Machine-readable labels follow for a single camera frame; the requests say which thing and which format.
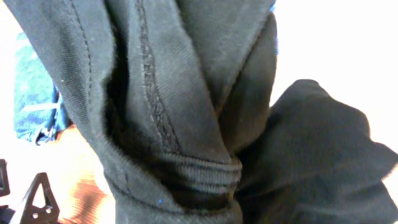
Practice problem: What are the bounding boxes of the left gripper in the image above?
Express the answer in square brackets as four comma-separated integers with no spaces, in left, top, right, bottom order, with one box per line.
[0,158,60,224]

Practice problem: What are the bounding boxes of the folded blue jeans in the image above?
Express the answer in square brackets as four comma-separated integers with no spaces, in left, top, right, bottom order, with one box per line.
[13,32,71,146]

